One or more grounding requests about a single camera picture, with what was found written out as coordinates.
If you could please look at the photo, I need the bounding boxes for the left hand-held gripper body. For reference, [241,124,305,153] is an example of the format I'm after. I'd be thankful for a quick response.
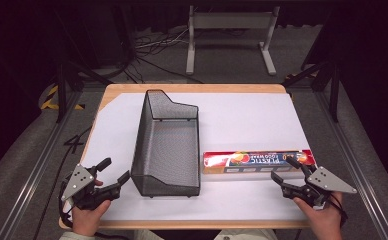
[60,163,122,211]

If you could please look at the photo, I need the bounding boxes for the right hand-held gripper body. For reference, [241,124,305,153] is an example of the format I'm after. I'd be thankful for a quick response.
[280,165,358,210]

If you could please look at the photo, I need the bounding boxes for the person's left hand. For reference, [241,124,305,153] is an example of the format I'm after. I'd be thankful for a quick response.
[71,179,112,238]

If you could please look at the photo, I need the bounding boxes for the person's right hand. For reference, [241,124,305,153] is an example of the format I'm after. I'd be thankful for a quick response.
[293,191,345,240]

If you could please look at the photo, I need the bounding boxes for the red plastic wrap box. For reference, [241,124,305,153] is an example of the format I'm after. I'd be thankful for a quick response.
[202,149,317,175]

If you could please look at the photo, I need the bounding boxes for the person's light clothing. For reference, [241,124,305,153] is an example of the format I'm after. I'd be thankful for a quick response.
[59,228,278,240]

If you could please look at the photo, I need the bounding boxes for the white table mat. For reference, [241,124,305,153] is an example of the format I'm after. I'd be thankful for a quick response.
[80,92,312,222]

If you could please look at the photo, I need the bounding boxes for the black metal stand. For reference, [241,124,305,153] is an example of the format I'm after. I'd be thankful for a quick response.
[281,59,342,124]
[53,59,114,124]

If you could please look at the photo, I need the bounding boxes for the yellow black hazard tape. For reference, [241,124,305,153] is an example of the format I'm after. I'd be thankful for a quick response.
[40,84,86,111]

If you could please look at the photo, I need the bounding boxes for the wooden table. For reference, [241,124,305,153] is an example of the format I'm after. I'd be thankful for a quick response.
[58,83,314,231]

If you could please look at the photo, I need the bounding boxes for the grey metal stand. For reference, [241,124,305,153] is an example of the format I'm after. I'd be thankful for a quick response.
[185,5,281,77]

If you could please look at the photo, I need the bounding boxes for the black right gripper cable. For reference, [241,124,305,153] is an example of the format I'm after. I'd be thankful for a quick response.
[327,191,349,229]

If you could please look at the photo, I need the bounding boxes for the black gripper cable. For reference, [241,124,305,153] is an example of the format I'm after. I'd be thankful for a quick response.
[327,191,349,229]
[31,125,94,240]

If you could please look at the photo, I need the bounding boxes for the metal floor rail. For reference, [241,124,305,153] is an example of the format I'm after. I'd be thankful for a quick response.
[0,90,84,240]
[315,90,388,240]

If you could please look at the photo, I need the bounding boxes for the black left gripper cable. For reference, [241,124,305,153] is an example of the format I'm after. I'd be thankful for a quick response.
[31,125,94,240]

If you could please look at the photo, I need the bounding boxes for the black wire mesh basket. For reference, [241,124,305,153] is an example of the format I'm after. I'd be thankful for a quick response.
[130,89,202,199]

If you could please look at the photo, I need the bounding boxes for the bundle of floor cables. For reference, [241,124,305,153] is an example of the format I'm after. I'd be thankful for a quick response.
[121,27,205,85]

